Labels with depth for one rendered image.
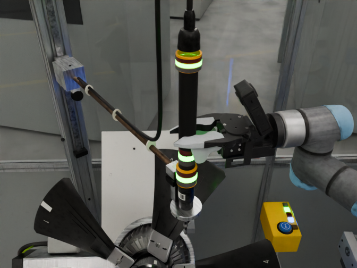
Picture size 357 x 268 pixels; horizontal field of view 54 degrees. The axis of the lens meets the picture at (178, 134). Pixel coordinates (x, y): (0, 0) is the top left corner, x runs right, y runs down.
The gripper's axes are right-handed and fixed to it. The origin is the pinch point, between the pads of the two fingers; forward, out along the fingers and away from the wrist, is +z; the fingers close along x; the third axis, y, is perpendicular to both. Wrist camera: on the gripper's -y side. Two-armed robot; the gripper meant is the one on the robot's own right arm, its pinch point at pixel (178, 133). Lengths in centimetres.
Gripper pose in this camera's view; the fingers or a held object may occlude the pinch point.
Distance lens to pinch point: 65.4
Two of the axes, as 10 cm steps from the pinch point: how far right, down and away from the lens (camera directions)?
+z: -9.8, 1.2, -1.6
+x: -2.0, -5.7, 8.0
